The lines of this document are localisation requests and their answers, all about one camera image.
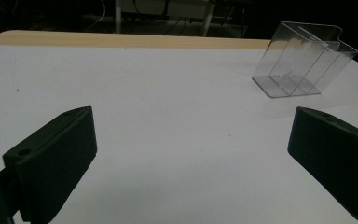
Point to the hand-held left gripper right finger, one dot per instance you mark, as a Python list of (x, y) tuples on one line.
[(335, 161)]

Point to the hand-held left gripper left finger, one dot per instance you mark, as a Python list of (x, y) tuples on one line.
[(56, 161)]

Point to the clear acrylic organizer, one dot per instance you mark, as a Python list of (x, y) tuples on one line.
[(292, 87)]

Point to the white table mat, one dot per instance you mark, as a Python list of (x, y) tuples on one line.
[(167, 105)]

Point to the white desk leg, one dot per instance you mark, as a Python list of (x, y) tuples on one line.
[(207, 20), (118, 17)]

